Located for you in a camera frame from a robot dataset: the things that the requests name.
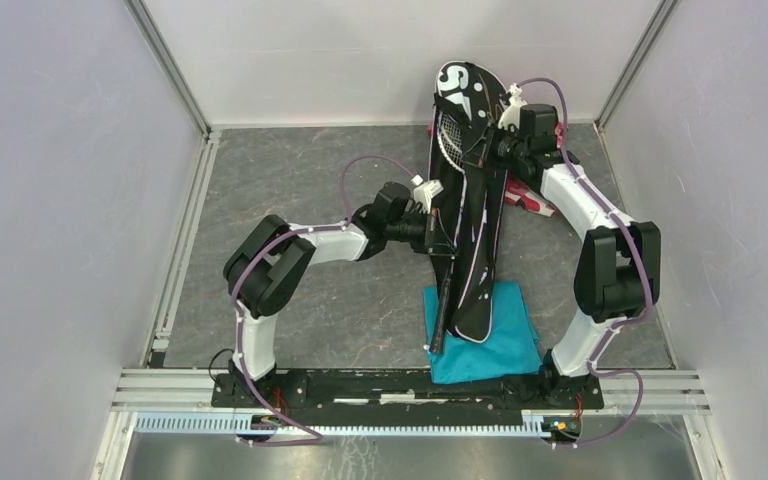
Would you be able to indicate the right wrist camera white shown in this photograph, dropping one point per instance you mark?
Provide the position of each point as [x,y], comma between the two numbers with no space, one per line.
[509,119]

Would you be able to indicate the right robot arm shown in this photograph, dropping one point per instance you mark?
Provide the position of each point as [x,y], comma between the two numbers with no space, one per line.
[618,272]

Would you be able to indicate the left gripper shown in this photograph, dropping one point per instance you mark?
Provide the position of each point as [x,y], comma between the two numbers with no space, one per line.
[437,243]

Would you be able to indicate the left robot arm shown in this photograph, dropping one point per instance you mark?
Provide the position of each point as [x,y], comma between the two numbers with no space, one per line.
[265,271]

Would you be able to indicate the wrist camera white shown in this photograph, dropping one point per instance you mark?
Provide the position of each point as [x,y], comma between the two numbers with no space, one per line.
[509,119]
[424,192]

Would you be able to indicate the pink camouflage bag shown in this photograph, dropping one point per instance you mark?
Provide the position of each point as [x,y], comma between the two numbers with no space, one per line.
[519,194]

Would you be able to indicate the teal folded cloth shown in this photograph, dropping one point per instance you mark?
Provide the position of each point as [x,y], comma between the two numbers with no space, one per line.
[511,348]

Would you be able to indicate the slotted cable duct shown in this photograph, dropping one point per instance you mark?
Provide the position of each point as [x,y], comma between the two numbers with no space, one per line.
[262,425]

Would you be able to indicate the badminton racket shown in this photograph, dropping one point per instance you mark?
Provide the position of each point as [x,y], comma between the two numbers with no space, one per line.
[447,134]
[445,293]

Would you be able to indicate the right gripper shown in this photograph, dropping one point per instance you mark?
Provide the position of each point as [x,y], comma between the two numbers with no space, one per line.
[496,134]

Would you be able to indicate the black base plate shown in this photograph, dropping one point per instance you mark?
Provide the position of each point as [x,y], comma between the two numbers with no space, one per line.
[405,397]

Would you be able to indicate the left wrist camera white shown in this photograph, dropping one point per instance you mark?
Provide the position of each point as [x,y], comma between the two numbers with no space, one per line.
[424,192]

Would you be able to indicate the black racket cover bag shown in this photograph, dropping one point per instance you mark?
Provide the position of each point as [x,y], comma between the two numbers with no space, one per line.
[470,205]

